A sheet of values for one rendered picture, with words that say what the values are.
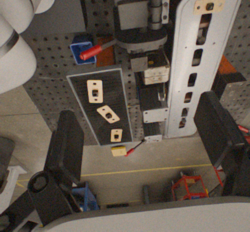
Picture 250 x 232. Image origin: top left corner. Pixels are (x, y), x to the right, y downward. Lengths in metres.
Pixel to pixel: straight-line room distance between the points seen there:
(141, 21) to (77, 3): 0.41
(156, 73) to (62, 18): 0.43
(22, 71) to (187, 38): 0.48
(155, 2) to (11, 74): 0.30
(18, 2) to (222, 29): 0.57
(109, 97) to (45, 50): 0.57
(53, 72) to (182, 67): 0.70
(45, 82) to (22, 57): 0.71
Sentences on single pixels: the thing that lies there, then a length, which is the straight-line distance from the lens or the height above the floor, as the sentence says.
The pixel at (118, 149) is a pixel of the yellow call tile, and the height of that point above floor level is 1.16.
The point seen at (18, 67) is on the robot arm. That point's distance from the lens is 0.41.
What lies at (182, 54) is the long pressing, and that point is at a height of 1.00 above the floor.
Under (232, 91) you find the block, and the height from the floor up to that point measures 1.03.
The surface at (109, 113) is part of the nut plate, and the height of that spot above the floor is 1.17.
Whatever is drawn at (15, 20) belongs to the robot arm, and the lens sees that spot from 0.53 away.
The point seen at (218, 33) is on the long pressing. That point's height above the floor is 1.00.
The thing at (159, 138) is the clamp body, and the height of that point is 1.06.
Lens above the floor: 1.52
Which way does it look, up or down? 41 degrees down
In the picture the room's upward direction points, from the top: 174 degrees clockwise
